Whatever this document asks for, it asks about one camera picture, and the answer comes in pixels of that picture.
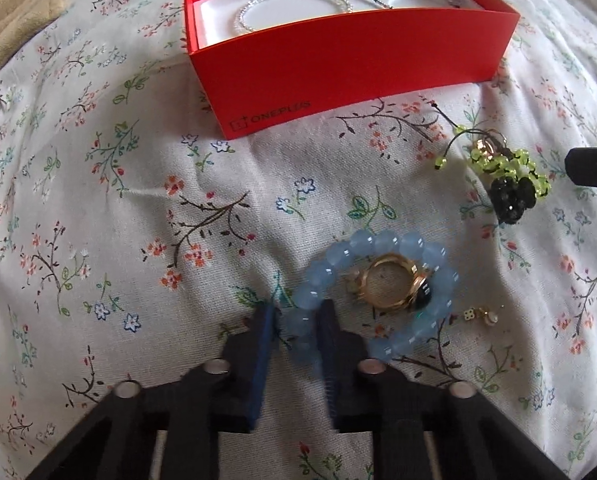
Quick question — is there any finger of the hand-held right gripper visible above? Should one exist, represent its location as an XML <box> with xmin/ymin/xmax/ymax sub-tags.
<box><xmin>564</xmin><ymin>146</ymin><xmax>597</xmax><ymax>188</ymax></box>

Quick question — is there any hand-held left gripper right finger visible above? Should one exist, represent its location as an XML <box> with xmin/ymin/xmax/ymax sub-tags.
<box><xmin>315</xmin><ymin>300</ymin><xmax>574</xmax><ymax>480</ymax></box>

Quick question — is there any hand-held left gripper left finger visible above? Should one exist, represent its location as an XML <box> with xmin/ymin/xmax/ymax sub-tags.
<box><xmin>26</xmin><ymin>301</ymin><xmax>284</xmax><ymax>480</ymax></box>

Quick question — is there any yellow-green bead bracelet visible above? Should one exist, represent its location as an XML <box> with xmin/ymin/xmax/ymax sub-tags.
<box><xmin>431</xmin><ymin>102</ymin><xmax>554</xmax><ymax>201</ymax></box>

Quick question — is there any light blue bead bracelet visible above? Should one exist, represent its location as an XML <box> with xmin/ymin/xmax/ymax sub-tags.
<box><xmin>284</xmin><ymin>228</ymin><xmax>460</xmax><ymax>363</ymax></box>

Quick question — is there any red cardboard box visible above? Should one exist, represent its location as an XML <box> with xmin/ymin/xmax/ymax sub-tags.
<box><xmin>183</xmin><ymin>0</ymin><xmax>521</xmax><ymax>140</ymax></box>

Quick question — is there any black bead flower charm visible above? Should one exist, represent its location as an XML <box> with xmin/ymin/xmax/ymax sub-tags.
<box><xmin>489</xmin><ymin>176</ymin><xmax>537</xmax><ymax>225</ymax></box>

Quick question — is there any floral white bedsheet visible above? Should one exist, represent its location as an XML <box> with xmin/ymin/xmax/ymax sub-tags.
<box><xmin>0</xmin><ymin>0</ymin><xmax>597</xmax><ymax>480</ymax></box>

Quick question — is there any beige quilted blanket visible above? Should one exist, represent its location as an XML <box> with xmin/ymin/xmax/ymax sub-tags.
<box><xmin>0</xmin><ymin>0</ymin><xmax>96</xmax><ymax>93</ymax></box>

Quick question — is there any white pearl bead bracelet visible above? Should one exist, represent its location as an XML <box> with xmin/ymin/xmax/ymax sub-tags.
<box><xmin>233</xmin><ymin>0</ymin><xmax>355</xmax><ymax>36</ymax></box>

